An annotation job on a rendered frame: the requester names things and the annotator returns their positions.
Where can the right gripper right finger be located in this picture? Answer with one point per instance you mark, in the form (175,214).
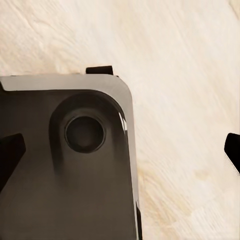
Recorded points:
(232,149)

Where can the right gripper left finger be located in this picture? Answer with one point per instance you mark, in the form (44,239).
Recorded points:
(12,149)

